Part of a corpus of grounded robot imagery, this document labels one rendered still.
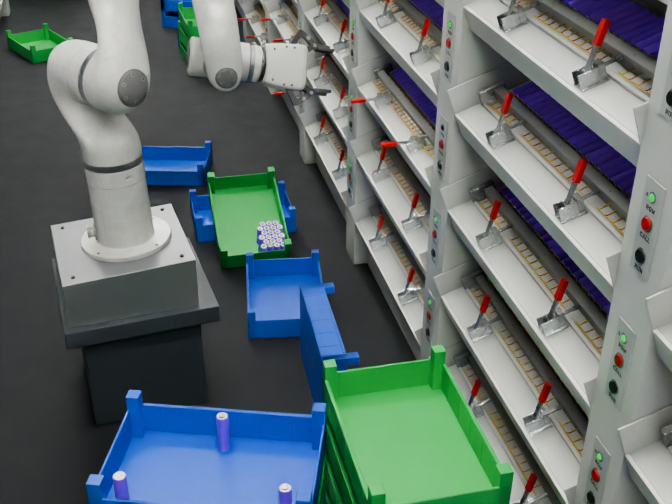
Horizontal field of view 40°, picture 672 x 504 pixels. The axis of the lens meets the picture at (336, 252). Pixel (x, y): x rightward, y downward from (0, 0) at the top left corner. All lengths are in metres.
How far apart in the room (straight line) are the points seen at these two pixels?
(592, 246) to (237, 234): 1.57
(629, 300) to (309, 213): 1.84
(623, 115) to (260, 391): 1.24
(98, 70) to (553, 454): 1.05
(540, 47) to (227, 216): 1.52
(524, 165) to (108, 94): 0.78
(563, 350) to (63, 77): 1.06
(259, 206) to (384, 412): 1.39
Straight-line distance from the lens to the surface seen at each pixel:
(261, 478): 1.38
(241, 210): 2.77
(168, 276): 1.93
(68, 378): 2.29
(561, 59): 1.38
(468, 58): 1.69
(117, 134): 1.89
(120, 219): 1.94
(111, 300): 1.93
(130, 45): 1.81
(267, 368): 2.24
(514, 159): 1.53
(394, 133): 2.13
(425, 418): 1.48
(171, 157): 3.30
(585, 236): 1.32
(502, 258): 1.63
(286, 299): 2.48
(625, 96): 1.24
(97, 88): 1.79
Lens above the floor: 1.36
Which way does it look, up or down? 30 degrees down
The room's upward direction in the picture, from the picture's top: 1 degrees clockwise
